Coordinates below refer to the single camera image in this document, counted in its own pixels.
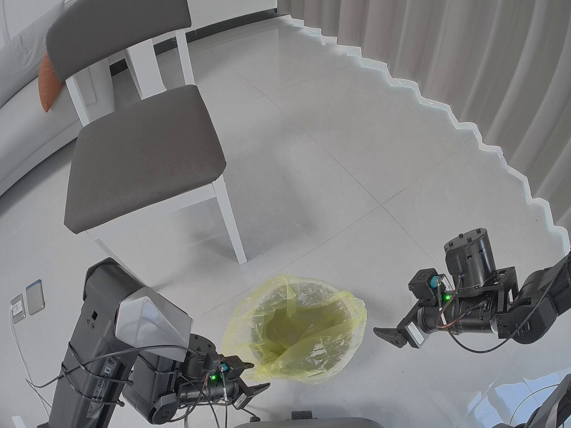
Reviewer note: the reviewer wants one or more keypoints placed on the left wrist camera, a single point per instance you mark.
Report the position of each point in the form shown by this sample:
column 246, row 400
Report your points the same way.
column 234, row 366

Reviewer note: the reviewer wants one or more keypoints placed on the yellow plastic bag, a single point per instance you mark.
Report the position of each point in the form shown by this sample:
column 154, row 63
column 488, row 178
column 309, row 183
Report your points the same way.
column 321, row 355

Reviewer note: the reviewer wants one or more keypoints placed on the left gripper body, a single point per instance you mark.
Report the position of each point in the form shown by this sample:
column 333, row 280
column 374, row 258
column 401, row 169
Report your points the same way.
column 209, row 393

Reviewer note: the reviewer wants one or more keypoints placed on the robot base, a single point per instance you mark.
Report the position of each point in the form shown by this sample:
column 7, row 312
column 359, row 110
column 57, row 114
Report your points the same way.
column 303, row 422

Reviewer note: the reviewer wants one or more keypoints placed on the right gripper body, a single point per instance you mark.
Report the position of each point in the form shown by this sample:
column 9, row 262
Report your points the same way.
column 459, row 317

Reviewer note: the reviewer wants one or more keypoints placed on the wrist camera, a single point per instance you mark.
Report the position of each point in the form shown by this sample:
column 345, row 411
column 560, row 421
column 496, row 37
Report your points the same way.
column 423, row 286
column 234, row 366

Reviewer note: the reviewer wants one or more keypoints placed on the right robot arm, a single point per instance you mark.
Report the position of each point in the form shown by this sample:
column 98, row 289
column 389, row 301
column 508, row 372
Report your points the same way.
column 535, row 301

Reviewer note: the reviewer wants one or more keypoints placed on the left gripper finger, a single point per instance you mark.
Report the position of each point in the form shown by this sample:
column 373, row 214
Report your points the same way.
column 256, row 389

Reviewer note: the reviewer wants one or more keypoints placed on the white trash bin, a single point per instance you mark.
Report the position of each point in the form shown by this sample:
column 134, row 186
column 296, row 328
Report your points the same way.
column 312, row 293

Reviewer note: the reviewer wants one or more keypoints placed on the grey and white chair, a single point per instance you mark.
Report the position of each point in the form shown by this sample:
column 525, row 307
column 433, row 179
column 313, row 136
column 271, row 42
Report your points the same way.
column 147, row 158

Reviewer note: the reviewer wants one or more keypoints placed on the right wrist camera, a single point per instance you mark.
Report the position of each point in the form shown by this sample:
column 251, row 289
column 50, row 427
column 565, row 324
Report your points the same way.
column 423, row 286

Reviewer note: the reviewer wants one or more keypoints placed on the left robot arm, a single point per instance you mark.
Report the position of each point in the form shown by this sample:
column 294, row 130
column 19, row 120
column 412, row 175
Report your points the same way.
column 111, row 310

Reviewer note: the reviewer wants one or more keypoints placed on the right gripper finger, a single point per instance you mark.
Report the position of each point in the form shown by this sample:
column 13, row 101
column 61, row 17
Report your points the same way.
column 392, row 336

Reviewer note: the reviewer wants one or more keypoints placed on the orange pillow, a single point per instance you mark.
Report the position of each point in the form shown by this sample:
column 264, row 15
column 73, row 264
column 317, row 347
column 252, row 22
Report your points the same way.
column 48, row 85

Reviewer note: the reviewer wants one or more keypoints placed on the beige curtain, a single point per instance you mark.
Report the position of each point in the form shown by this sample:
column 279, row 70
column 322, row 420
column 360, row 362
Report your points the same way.
column 446, row 38

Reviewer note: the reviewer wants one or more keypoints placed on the pale grey pillow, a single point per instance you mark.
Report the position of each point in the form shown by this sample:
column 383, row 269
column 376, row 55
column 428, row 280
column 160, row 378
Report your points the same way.
column 24, row 49

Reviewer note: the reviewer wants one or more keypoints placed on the bed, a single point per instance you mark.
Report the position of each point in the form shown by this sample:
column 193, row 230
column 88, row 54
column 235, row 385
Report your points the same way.
column 26, row 150

